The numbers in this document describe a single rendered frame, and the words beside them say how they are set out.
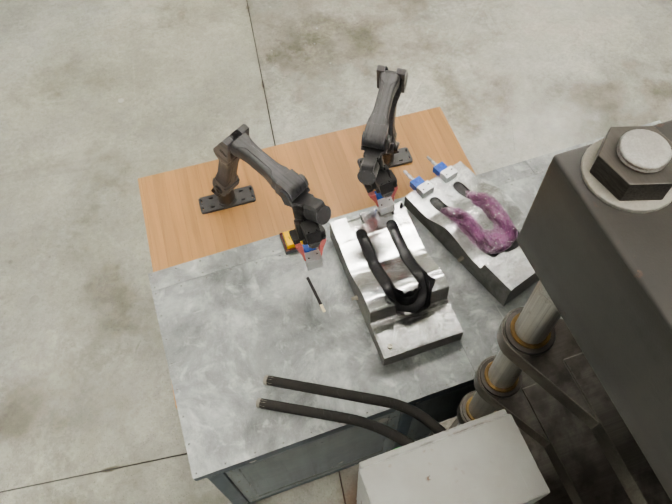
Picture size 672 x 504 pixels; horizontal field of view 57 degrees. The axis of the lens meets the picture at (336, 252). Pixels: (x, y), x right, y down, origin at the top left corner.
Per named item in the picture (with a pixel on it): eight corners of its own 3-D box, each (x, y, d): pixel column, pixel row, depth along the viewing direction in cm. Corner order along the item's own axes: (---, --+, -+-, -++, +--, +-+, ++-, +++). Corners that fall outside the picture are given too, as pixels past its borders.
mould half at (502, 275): (403, 205, 219) (406, 186, 209) (458, 170, 226) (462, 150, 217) (503, 306, 198) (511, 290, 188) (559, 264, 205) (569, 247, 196)
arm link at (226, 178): (238, 187, 215) (247, 142, 184) (224, 199, 212) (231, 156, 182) (225, 175, 215) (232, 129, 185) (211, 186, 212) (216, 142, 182)
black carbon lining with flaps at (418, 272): (352, 234, 205) (352, 218, 196) (397, 221, 207) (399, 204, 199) (391, 324, 188) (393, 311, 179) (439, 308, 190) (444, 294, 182)
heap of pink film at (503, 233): (434, 212, 210) (437, 199, 203) (473, 187, 215) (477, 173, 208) (487, 265, 199) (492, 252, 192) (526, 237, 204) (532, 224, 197)
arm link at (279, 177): (311, 179, 175) (233, 114, 180) (289, 198, 172) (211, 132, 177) (306, 199, 186) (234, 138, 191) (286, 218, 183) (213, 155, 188)
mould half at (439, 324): (330, 236, 213) (329, 214, 201) (399, 215, 217) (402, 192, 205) (383, 366, 188) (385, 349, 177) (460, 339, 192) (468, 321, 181)
